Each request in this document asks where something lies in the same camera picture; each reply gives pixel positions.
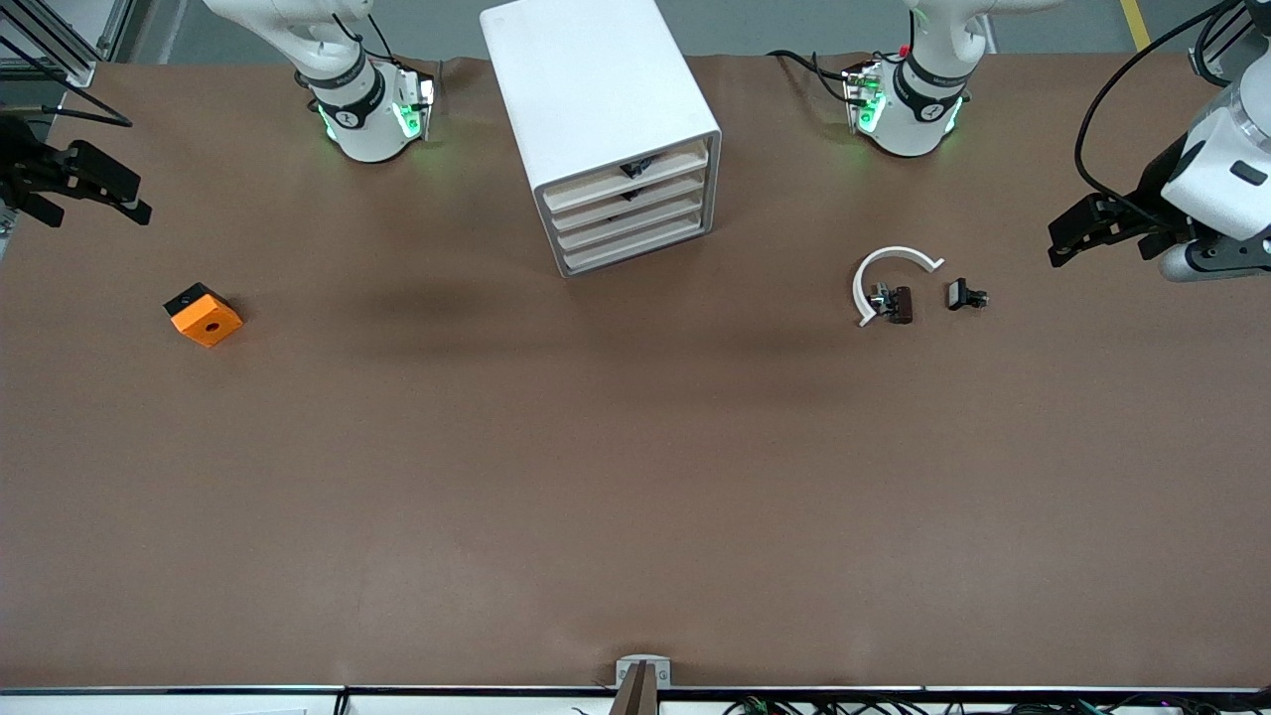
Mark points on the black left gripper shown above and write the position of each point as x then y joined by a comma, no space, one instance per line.
1155,182

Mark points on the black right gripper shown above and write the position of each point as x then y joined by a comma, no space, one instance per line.
22,164

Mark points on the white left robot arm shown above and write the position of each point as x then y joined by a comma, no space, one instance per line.
914,99

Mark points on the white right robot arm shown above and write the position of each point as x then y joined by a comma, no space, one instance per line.
348,99

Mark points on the small black clip component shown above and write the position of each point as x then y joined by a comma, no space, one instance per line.
959,294

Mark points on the orange box with black base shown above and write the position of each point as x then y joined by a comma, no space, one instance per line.
207,323

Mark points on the aluminium frame profile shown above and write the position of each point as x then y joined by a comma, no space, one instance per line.
109,25

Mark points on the grey camera mounting bracket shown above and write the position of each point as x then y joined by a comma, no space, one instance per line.
642,663

